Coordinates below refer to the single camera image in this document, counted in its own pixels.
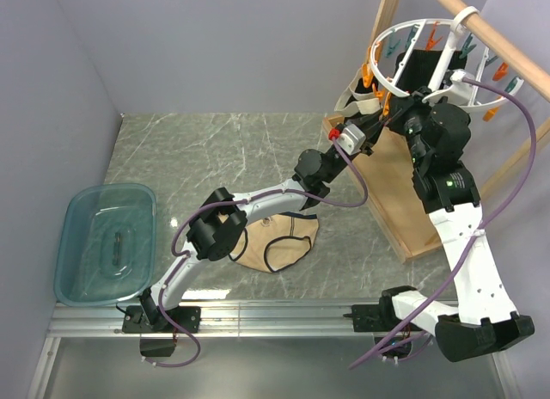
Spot black underwear white waistband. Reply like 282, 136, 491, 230
333, 68, 407, 135

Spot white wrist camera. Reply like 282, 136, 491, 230
423, 70, 474, 106
328, 124, 366, 156

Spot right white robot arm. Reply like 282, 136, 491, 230
349, 78, 536, 370

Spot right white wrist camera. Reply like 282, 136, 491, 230
423, 70, 474, 106

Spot black striped boxer shorts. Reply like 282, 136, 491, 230
396, 49, 441, 93

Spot white round clip hanger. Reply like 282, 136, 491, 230
361, 6, 507, 120

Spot teal plastic basin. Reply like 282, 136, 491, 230
53, 183, 156, 307

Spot wooden drying rack frame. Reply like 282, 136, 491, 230
321, 0, 550, 263

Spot purple cable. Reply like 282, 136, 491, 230
348, 77, 538, 371
139, 144, 370, 367

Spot beige underwear navy trim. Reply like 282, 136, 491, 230
229, 212, 320, 273

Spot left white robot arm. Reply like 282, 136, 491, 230
122, 114, 383, 334

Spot aluminium mounting rail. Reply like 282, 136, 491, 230
28, 299, 520, 398

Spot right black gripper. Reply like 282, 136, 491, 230
385, 86, 444, 169

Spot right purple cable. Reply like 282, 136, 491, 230
348, 77, 538, 371

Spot orange clothes peg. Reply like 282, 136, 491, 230
382, 91, 392, 119
361, 64, 374, 89

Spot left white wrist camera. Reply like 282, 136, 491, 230
328, 124, 366, 156

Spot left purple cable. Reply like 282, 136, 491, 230
139, 144, 370, 367

